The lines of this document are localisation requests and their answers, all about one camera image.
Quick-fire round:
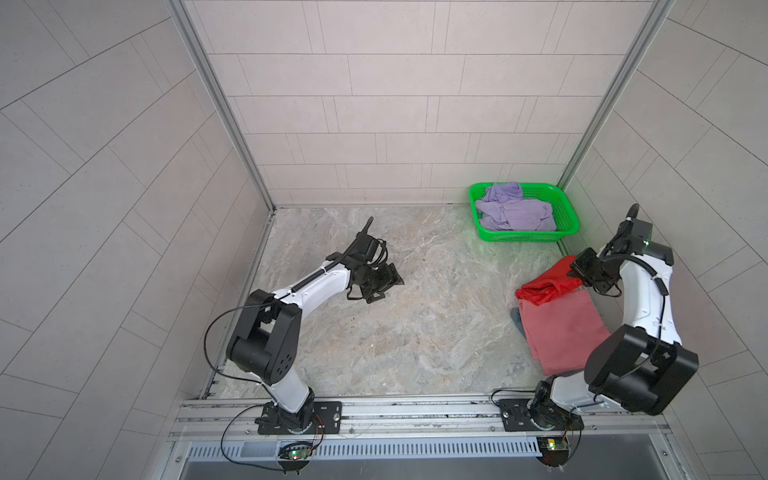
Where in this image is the left black cable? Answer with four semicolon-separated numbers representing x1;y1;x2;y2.
202;299;316;472

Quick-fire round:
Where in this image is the purple t-shirt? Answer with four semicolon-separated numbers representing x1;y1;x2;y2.
475;182;557;232

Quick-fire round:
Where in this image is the right corner metal post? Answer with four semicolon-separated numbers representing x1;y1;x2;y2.
557;0;675;190

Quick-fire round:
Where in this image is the left corner metal post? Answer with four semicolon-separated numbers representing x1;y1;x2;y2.
166;0;276;214

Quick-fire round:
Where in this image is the right circuit board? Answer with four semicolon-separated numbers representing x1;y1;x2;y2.
536;436;571;468

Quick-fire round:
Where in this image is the aluminium mounting rail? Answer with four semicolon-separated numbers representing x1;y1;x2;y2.
160;392;680;441

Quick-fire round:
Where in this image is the red t-shirt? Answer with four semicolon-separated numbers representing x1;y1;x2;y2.
515;255;583;306

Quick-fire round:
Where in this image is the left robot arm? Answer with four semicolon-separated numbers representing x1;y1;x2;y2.
226;217;404;434

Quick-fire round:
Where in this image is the green plastic basket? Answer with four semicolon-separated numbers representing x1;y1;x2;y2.
468;182;580;242

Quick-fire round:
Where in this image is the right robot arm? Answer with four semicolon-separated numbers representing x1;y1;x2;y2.
528;204;699;430

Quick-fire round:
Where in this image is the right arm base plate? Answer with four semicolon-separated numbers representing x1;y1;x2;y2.
495;399;584;432

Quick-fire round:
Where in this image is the grey folded t-shirt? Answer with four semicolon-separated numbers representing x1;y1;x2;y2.
510;308;527;338

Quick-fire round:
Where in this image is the left circuit board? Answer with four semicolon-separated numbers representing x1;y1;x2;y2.
278;441;314;461

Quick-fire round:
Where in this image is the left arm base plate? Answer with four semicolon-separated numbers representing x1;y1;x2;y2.
255;399;342;435

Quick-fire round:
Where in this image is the circuit board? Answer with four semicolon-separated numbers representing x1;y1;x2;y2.
536;436;571;468
278;441;314;461

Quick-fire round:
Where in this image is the pink folded t-shirt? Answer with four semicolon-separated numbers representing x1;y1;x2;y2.
519;290;610;376

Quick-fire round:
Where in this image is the corner metal post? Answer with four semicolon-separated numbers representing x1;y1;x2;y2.
557;0;675;190
166;0;276;214

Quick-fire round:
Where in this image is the ventilation grille strip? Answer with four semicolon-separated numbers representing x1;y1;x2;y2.
187;437;542;462

